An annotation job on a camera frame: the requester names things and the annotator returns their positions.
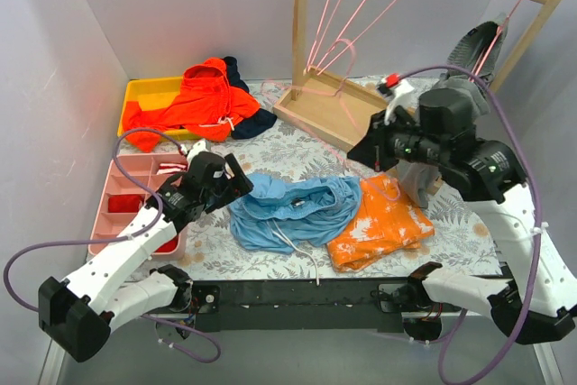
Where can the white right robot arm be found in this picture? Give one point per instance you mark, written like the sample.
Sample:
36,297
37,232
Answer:
489,177

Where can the red folded cloth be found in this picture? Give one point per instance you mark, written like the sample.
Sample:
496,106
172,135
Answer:
125,203

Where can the pink divided organizer tray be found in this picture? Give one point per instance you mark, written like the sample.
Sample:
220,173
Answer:
143,167

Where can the wooden clothes rack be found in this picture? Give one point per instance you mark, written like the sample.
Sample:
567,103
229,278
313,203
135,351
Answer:
299,57

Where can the grey shorts on hanger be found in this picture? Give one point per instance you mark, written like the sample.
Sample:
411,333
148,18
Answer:
416,178

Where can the yellow plastic bin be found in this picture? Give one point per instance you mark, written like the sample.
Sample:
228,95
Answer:
149,94

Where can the red white striped cloth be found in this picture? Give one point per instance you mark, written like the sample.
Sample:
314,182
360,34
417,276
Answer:
167,168

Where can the orange tie-dye shorts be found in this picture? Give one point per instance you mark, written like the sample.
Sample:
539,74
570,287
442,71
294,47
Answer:
387,221

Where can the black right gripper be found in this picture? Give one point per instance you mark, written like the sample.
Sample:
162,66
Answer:
376,141

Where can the light blue shorts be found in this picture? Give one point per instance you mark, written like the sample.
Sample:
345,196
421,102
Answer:
277,216

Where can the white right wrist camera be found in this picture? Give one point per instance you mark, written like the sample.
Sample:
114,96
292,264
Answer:
397,92

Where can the navy blue garment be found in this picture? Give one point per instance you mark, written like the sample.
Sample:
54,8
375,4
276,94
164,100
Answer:
260,121

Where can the pink wire hanger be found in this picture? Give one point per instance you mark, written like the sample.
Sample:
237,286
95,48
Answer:
324,22
352,21
330,108

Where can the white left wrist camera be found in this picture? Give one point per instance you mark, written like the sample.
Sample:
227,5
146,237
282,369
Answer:
198,148

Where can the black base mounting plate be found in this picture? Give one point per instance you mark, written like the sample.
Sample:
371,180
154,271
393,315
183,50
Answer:
275,305

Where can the red cloth in front compartment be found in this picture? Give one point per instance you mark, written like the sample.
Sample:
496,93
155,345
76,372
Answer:
169,246

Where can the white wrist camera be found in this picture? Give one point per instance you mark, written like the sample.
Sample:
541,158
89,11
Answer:
198,148
397,92

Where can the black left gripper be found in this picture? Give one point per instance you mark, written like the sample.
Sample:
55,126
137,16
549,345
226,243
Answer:
235,178

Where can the pink hanger holding grey shorts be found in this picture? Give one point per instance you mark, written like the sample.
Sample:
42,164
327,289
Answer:
478,66

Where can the bright orange shorts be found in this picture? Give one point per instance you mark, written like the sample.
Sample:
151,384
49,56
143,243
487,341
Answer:
206,106

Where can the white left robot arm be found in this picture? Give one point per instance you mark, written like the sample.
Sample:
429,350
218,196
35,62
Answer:
81,311

